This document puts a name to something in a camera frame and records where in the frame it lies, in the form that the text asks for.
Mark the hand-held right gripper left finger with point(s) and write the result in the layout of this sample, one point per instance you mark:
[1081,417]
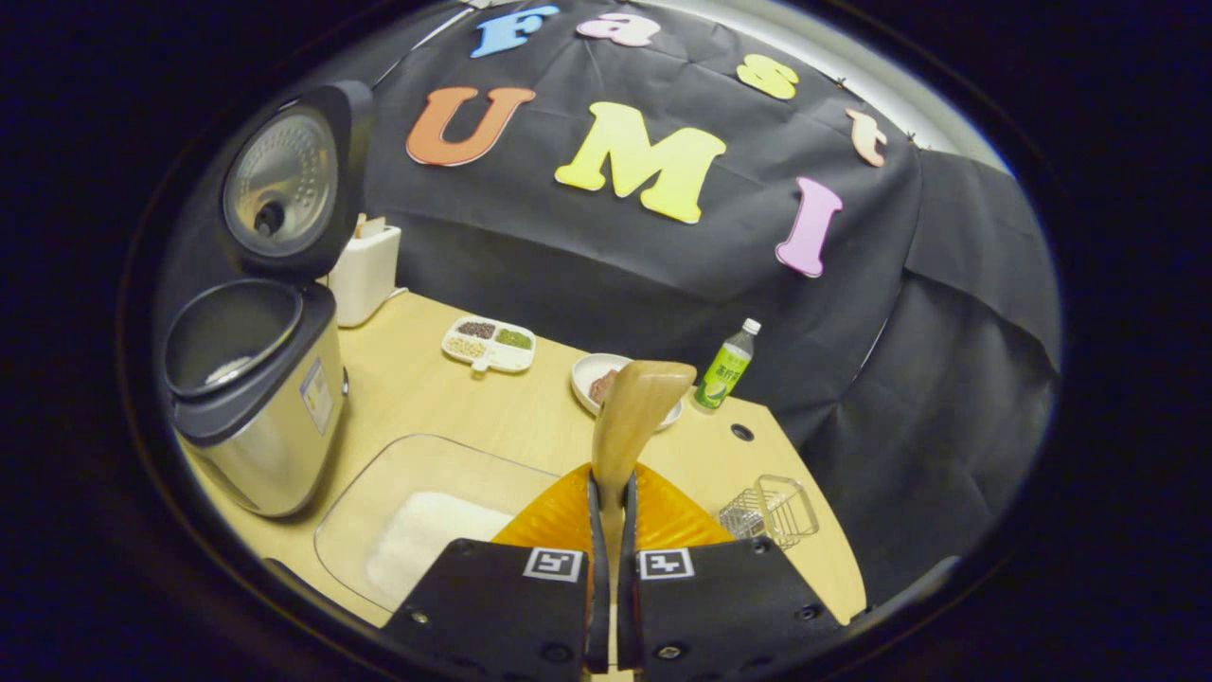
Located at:
[597,606]

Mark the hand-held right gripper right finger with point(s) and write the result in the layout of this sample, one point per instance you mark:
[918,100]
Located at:
[628,606]

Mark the wooden spoon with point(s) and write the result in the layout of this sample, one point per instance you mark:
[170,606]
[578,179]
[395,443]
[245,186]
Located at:
[634,407]

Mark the grey and silver rice cooker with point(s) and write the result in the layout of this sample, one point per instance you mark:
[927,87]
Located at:
[275,426]

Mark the brown meat piece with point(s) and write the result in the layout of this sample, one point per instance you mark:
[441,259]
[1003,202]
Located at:
[602,386]

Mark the round white plate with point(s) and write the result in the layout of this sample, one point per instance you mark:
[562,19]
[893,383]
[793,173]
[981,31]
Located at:
[585,365]

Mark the clear glass dish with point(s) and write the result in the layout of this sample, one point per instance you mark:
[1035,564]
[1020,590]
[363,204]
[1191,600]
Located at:
[398,464]

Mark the green label drink bottle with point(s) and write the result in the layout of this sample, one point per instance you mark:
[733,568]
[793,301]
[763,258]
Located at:
[721,374]

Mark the white sectioned grain plate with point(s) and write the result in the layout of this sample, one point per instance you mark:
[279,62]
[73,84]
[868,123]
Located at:
[502,358]

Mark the white toaster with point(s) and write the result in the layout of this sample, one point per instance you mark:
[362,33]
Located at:
[365,275]

